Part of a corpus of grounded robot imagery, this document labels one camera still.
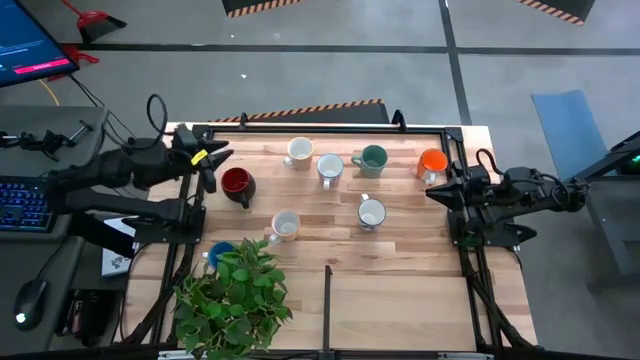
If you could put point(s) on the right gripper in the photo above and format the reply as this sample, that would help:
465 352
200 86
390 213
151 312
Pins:
467 202

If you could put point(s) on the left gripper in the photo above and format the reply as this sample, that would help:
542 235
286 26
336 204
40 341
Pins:
187 147

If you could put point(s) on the black mug red interior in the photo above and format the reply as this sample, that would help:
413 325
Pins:
237 182

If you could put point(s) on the navy patterned white mug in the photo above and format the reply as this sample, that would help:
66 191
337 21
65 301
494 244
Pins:
371 214

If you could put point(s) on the cream yellow mug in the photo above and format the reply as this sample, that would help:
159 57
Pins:
300 150

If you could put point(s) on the green mug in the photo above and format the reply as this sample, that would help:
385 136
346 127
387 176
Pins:
374 160

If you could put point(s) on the yellow dotted white mug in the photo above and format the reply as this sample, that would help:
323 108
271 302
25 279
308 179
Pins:
286 225

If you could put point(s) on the red lattice patterned mug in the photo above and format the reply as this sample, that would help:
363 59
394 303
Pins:
330 167

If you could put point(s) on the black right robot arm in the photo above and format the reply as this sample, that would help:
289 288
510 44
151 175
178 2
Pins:
530 187

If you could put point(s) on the yellow tape tag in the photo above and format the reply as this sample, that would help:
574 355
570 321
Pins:
199 156

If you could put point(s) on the black hazard striped ramp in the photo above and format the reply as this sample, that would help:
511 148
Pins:
260 5
325 114
565 7

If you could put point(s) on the blue floor mat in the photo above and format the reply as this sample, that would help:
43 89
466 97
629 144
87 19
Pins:
570 130

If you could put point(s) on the grey metal rod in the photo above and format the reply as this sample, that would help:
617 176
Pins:
81 131

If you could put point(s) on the white printed box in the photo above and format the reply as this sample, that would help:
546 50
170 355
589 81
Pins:
117 260

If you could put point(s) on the potted green leafy plant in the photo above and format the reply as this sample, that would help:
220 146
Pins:
235 300

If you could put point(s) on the black metal stand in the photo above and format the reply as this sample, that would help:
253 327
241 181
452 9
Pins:
607 159

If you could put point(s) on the red plastic tool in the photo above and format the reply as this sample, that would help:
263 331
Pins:
80 52

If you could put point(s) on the black clamp gadget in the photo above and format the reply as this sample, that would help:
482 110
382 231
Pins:
47 141

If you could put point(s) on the red and black dustpan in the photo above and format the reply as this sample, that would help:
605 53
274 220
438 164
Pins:
100 27

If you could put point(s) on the black device green light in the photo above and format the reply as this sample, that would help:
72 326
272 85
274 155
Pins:
634 162

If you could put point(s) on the backlit black keyboard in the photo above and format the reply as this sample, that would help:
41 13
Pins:
22 205

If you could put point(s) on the black electronics box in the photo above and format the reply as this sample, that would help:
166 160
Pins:
90 315

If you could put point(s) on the grey side desk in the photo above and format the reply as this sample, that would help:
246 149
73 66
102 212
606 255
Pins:
30 255

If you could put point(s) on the computer monitor blue screen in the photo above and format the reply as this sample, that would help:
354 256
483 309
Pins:
30 45

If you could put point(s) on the black computer mouse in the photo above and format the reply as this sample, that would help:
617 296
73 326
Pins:
30 302

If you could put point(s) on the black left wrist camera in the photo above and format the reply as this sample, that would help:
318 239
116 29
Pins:
210 181

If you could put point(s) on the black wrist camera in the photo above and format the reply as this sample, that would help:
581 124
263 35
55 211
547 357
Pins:
480 179
210 181

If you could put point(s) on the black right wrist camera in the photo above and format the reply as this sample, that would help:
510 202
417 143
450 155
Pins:
480 179

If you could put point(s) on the black triangular frame bracket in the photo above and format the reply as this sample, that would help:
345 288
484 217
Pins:
520 233
398 120
243 121

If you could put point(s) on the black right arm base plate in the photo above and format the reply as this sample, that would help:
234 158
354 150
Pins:
492 237

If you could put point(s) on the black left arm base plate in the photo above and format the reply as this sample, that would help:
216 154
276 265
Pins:
165 234

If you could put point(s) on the black aluminium rig frame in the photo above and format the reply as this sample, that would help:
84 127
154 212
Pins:
325 129

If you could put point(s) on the black metal divider frame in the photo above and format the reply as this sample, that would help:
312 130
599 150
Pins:
327 310

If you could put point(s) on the silver metal rail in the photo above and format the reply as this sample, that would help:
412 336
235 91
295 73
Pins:
400 356

